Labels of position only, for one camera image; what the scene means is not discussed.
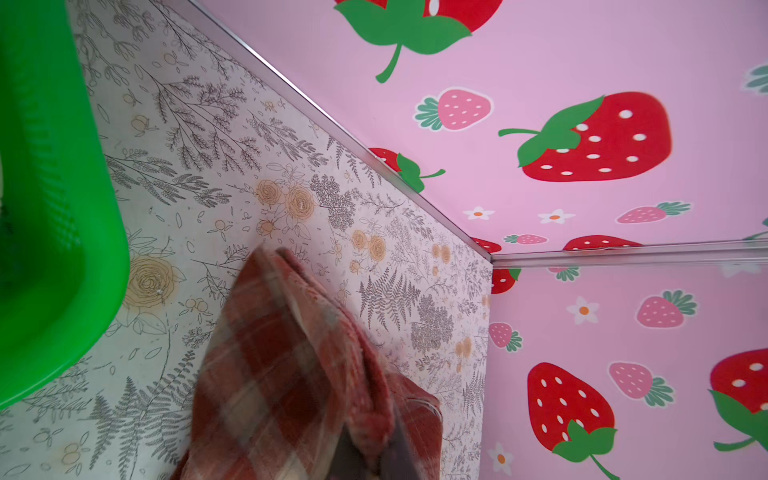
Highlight red plaid skirt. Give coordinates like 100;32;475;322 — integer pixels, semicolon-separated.
174;248;443;479

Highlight green plastic basket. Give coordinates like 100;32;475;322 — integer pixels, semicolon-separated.
1;1;129;407

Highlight right aluminium corner post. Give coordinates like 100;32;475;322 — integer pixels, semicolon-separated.
491;238;767;268

